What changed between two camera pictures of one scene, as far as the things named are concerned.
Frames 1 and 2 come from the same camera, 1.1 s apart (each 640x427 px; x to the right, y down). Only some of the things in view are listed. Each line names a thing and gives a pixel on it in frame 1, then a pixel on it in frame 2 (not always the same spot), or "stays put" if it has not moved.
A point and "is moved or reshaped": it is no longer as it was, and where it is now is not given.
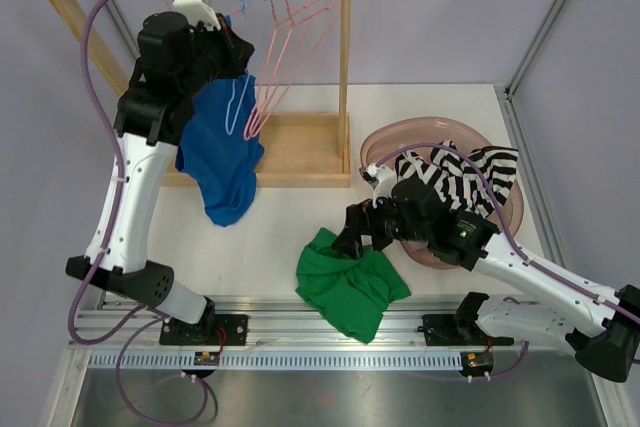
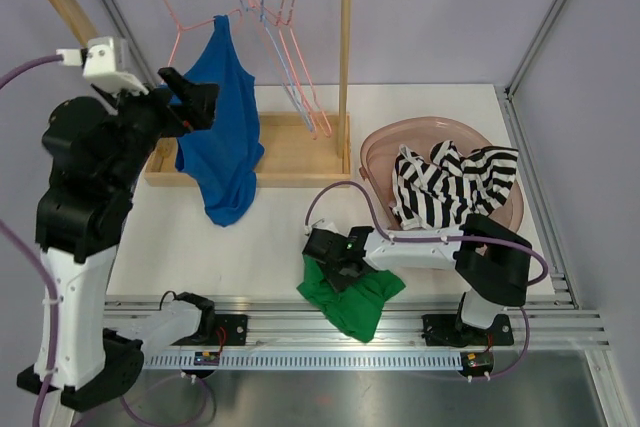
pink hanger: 284,33 is moved or reshaped
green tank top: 351,292 stays put
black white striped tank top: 477,181 stays put
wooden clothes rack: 301,148 stays put
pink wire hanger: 291,40 -> 289,26
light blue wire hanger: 227,130 -> 271,41
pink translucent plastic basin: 384,145 stays put
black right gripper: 362,218 -> 339,282
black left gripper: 236,50 -> 197,109
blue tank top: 221,147 stays put
